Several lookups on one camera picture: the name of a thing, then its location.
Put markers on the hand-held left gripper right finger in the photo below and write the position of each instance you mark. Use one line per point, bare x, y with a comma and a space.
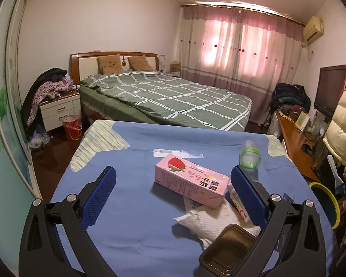
248, 196

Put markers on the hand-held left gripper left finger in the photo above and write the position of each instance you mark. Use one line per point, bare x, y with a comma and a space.
99, 199

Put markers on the pink strawberry milk carton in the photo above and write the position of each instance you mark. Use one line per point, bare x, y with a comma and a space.
187, 180

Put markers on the yellow rim trash bin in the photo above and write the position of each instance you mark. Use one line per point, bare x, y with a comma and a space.
327, 205

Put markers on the white red print tube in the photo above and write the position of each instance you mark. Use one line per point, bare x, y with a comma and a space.
238, 205

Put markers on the small green cap bottle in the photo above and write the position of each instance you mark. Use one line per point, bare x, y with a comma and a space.
249, 158

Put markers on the white paper tissue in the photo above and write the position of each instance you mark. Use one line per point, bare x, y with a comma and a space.
216, 222

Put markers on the black plastic tray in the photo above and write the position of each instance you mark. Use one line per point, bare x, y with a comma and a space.
225, 248

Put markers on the wooden desk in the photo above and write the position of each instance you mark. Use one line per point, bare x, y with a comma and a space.
291, 144

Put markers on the red bucket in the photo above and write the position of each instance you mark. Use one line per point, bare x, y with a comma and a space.
72, 128

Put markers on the plastic bags on floor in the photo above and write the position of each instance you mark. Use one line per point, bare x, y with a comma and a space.
39, 141

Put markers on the green book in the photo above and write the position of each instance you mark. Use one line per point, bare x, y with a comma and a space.
302, 121

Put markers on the white nightstand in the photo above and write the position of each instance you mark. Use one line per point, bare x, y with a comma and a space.
60, 111

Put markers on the pile of dark clothes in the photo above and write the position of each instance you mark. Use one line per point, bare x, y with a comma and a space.
289, 96

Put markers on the cream puffer jacket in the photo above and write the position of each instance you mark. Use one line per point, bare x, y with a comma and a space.
341, 132

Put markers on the pile of mixed clothes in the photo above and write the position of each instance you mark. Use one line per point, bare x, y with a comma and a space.
43, 92

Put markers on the frosted glass sliding door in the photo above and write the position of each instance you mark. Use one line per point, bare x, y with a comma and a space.
5, 121

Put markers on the green checked duvet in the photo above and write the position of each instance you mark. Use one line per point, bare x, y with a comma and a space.
173, 98

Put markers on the pink sheer curtain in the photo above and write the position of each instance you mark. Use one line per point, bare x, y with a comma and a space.
236, 63

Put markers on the black television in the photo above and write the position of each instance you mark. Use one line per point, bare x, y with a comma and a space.
330, 91

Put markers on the wooden bed with headboard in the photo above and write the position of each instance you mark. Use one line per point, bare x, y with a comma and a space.
86, 65

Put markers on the brown face pillow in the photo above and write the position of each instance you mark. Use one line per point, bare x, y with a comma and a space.
110, 64
139, 63

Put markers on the wicker tissue box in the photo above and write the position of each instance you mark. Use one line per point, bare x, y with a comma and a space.
174, 67

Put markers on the bedside lamp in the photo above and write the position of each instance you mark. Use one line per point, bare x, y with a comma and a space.
162, 63

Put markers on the beige air conditioner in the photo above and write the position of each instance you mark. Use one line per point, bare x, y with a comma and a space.
312, 28

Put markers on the curtain rod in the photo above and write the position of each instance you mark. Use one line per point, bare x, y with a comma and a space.
242, 7

